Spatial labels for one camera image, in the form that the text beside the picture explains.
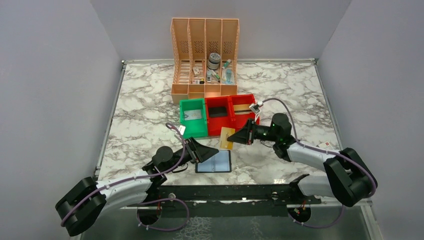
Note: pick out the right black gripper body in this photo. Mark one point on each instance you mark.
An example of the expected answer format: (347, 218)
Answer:
(250, 132)

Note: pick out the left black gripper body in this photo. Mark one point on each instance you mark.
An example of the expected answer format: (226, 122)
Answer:
(192, 150)

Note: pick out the gold credit card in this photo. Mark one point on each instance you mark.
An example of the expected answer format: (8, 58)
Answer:
(242, 109)
(224, 143)

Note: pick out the black card holder wallet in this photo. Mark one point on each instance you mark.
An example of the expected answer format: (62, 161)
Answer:
(219, 163)

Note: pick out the red plastic bin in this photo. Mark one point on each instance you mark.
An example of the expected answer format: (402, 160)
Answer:
(215, 124)
(240, 120)

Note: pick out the black VIP credit card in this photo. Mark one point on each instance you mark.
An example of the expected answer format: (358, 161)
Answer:
(217, 112)

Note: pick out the green plastic bin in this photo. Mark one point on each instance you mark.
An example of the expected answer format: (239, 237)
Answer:
(194, 128)

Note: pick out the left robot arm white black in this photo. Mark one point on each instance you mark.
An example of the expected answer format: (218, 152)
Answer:
(89, 199)

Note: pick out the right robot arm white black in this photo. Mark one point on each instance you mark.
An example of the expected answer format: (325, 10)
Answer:
(347, 177)

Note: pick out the silver card in green bin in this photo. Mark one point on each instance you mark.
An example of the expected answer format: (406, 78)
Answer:
(189, 115)

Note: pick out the blue packaged item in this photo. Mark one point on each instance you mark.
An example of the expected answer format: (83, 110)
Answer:
(227, 76)

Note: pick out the small white box red label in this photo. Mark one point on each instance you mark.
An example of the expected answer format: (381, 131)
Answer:
(326, 145)

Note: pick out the green marker pen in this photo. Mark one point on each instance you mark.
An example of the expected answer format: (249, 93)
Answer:
(215, 75)

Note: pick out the small white bottle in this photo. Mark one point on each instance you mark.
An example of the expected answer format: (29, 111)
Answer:
(209, 76)

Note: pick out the green capped tube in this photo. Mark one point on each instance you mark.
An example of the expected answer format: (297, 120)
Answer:
(226, 64)

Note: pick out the small white box in organizer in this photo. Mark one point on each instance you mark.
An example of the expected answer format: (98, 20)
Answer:
(196, 70)

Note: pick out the round grey tin jar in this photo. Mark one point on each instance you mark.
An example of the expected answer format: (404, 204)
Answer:
(214, 61)

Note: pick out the peach desk file organizer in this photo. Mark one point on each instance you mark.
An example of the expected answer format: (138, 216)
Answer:
(193, 39)

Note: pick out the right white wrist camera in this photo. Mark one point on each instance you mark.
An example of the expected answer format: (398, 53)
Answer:
(256, 109)

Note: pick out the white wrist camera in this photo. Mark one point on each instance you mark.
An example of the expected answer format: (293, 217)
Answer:
(256, 109)
(182, 129)

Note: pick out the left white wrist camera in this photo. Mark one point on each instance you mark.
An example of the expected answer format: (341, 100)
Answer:
(182, 129)

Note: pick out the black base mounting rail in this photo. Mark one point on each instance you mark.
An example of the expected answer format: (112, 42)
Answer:
(283, 193)

